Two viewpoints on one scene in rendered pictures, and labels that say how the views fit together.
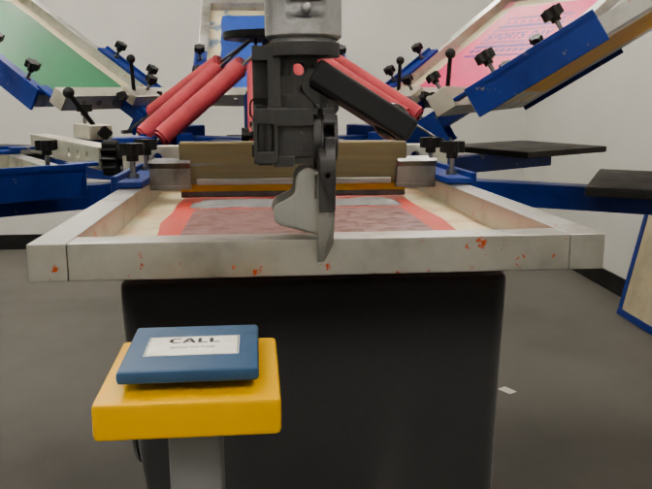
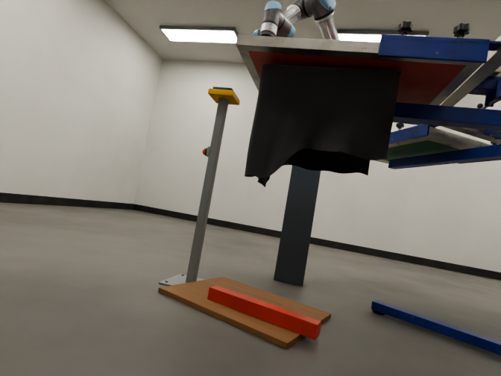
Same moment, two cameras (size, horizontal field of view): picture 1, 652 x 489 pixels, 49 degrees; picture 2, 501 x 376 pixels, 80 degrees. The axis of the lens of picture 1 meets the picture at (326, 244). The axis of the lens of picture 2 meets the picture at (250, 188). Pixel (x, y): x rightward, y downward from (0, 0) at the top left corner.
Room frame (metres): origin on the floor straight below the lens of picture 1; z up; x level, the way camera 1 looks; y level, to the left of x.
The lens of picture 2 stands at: (1.21, -1.22, 0.41)
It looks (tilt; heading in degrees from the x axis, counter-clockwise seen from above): 4 degrees up; 109
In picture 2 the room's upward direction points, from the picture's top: 10 degrees clockwise
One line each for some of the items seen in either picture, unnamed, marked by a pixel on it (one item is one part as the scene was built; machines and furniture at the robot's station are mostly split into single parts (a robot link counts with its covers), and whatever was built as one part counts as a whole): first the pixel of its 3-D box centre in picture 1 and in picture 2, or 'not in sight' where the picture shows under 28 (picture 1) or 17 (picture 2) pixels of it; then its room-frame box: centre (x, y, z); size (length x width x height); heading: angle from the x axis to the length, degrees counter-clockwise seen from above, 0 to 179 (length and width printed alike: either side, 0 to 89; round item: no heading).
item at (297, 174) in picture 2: not in sight; (303, 187); (0.89, 0.72, 0.60); 0.18 x 0.18 x 1.20; 7
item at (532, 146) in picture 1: (441, 162); not in sight; (2.54, -0.41, 0.91); 1.34 x 0.41 x 0.08; 126
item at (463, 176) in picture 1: (440, 184); (429, 51); (1.37, -0.22, 0.99); 0.30 x 0.05 x 0.07; 6
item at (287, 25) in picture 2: not in sight; (281, 29); (0.76, 0.12, 1.30); 0.11 x 0.11 x 0.08; 66
